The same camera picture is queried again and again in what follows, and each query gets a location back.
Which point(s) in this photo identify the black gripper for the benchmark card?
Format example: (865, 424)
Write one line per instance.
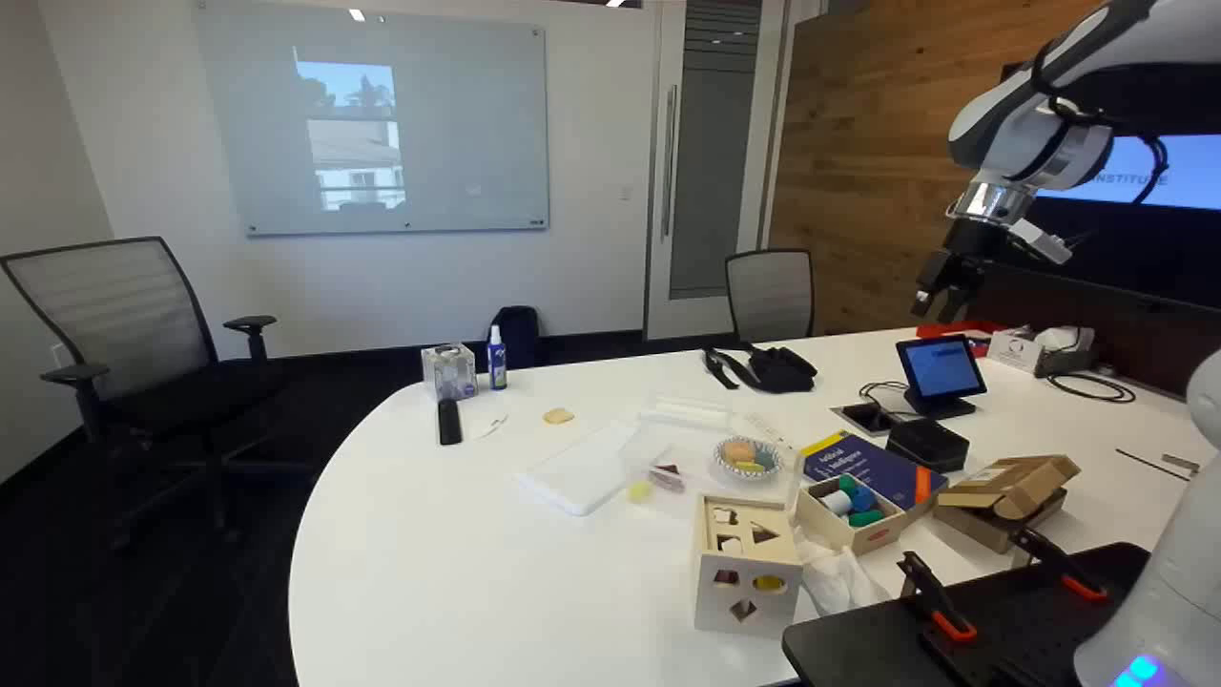
(954, 270)

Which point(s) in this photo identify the black speakerphone device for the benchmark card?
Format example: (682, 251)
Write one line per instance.
(927, 444)

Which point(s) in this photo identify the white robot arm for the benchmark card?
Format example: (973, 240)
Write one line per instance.
(1127, 70)

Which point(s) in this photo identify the black tablet on stand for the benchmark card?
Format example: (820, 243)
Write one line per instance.
(941, 374)

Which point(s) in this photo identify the black smartphone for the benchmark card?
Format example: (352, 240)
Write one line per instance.
(865, 416)

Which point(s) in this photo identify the grey office chair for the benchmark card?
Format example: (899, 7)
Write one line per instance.
(768, 290)

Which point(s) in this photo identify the brown cardboard box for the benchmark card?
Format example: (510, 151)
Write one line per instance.
(1003, 498)

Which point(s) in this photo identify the blue book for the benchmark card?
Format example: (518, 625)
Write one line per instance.
(890, 475)

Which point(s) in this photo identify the box of coloured blocks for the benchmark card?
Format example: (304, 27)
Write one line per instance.
(848, 514)

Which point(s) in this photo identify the bowl with coloured items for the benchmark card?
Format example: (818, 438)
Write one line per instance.
(745, 461)

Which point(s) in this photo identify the black clamp with orange tip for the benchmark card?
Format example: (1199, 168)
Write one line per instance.
(926, 591)

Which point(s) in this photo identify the wooden shape sorter box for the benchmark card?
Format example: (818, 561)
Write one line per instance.
(745, 565)

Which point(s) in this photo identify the white paper sheet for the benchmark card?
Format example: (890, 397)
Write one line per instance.
(586, 475)

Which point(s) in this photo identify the blue spray bottle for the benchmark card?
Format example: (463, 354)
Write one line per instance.
(499, 359)

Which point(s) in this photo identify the clear plastic container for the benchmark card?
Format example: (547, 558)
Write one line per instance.
(449, 371)

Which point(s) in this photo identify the black remote control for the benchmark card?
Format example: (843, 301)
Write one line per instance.
(449, 422)

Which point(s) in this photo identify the glass whiteboard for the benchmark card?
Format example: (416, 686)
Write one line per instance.
(347, 119)

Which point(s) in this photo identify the black mesh office chair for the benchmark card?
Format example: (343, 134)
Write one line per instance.
(141, 359)

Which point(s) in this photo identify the wall monitor screen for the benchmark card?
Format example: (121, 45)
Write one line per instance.
(1193, 177)

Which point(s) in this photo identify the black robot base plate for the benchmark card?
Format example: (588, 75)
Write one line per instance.
(1014, 628)

